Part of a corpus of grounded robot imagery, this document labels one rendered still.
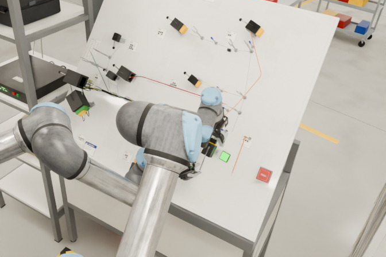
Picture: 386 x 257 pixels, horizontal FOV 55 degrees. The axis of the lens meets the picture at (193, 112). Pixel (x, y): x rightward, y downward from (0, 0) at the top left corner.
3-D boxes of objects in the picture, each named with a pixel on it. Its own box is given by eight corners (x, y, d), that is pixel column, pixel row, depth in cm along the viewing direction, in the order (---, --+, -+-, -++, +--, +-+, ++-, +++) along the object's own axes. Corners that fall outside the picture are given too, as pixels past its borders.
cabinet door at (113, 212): (142, 242, 206) (142, 193, 184) (67, 202, 226) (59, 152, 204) (143, 240, 208) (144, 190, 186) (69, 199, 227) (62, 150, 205)
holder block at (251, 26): (245, 19, 172) (241, 12, 164) (263, 32, 168) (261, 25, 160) (239, 27, 173) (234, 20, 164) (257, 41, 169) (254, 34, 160)
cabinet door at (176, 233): (231, 294, 186) (244, 244, 164) (141, 244, 206) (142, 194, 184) (234, 289, 188) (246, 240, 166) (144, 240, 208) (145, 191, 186)
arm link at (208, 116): (180, 137, 135) (189, 112, 140) (209, 146, 132) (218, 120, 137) (177, 128, 128) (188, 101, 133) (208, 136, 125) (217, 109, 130)
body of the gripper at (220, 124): (228, 124, 156) (228, 109, 146) (217, 140, 153) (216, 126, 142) (213, 116, 159) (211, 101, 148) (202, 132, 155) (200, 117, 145)
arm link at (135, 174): (123, 198, 133) (142, 177, 131) (116, 177, 142) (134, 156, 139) (140, 204, 138) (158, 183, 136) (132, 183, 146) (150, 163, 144)
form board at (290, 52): (50, 142, 201) (47, 142, 199) (118, -33, 202) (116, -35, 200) (255, 241, 159) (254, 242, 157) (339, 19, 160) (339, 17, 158)
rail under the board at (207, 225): (250, 254, 160) (253, 245, 157) (48, 153, 202) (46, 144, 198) (255, 245, 164) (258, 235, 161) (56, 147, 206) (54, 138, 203)
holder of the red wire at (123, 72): (123, 63, 190) (111, 58, 180) (141, 77, 186) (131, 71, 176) (118, 72, 191) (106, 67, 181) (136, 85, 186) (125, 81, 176)
